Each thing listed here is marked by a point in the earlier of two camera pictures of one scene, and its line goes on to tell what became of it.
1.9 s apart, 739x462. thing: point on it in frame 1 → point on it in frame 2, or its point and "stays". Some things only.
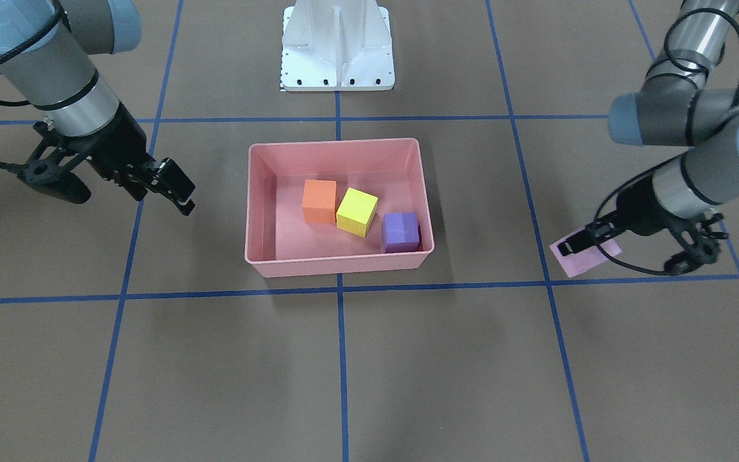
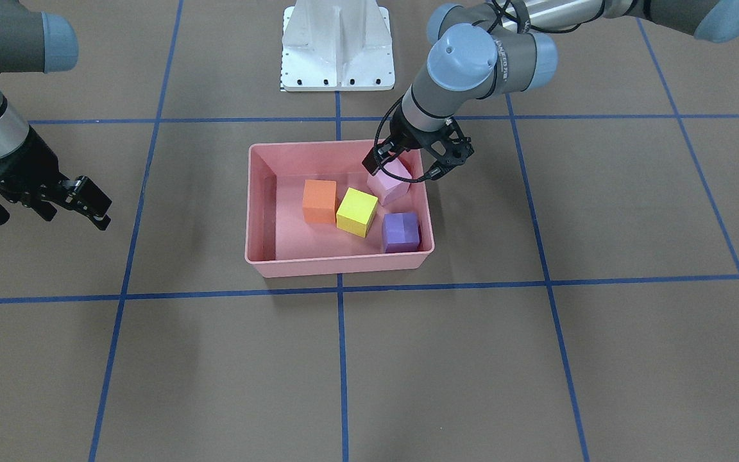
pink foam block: x=612 y=246 → x=387 y=188
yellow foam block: x=356 y=212 stays
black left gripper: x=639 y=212 → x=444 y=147
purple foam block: x=400 y=232 stays
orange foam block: x=319 y=201 stays
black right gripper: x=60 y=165 → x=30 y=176
